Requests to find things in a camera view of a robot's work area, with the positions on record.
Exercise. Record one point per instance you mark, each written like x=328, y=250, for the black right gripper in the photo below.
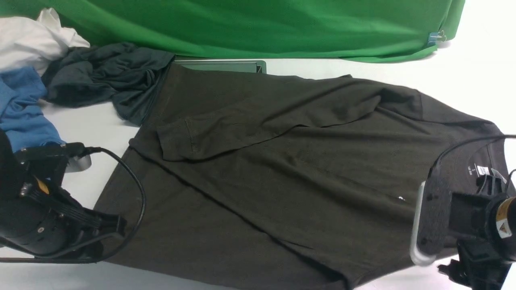
x=484, y=225

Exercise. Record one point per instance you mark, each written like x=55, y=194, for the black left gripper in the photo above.
x=49, y=224

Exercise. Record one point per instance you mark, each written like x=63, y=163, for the dark gray long-sleeve shirt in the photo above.
x=260, y=182

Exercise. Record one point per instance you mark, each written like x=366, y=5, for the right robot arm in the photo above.
x=430, y=227

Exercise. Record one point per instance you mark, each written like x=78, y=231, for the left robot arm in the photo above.
x=7, y=208

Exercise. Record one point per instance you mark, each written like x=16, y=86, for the blue crumpled shirt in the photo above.
x=21, y=117

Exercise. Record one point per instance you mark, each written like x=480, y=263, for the dark teal crumpled shirt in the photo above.
x=128, y=76

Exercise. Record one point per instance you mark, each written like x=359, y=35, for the white crumpled shirt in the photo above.
x=36, y=43

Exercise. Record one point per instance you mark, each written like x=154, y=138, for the blue binder clip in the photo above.
x=436, y=38

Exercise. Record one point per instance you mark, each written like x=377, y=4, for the green backdrop cloth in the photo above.
x=371, y=31

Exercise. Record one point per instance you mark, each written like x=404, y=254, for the metal table cable hatch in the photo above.
x=245, y=66

